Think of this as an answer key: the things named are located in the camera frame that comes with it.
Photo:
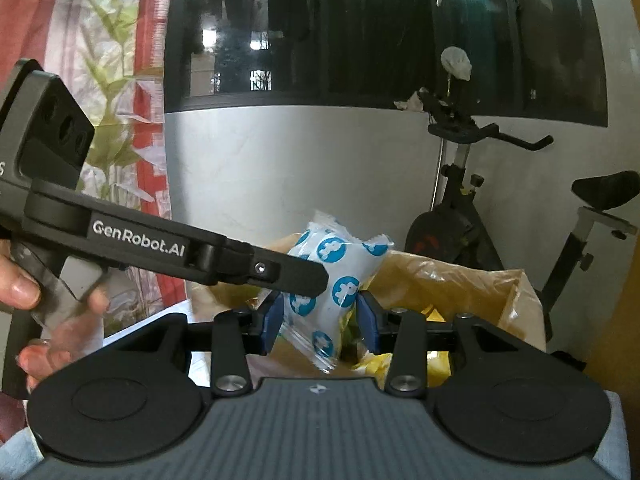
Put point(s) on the cardboard box with plastic liner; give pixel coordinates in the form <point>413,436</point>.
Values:
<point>475,290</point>

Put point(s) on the dark framed window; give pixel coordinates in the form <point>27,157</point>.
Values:
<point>350,35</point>

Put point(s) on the person's left hand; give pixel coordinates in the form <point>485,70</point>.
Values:
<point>20,285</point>

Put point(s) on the metal pole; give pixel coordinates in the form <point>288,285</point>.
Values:
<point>440,170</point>

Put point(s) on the checked tablecloth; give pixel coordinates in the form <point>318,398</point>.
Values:
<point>612,435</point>

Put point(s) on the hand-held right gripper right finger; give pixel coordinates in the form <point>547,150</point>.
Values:
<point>367,322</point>

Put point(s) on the white blue printed snack packet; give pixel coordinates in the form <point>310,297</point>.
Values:
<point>340,260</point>

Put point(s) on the floral red white curtain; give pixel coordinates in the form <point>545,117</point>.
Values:
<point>115,60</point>

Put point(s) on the yellow snack packet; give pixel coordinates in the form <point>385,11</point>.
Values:
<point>440,314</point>
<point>372,364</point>

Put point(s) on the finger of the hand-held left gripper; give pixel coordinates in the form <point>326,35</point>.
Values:
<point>290,272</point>

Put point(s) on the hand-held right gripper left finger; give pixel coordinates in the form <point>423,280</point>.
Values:
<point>272,325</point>

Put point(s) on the white plastic bag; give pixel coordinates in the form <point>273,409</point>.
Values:
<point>456,62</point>

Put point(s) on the black exercise bike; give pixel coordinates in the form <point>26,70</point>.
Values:
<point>450,230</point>

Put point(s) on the crumpled white cloth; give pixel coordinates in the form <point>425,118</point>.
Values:
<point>412,100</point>

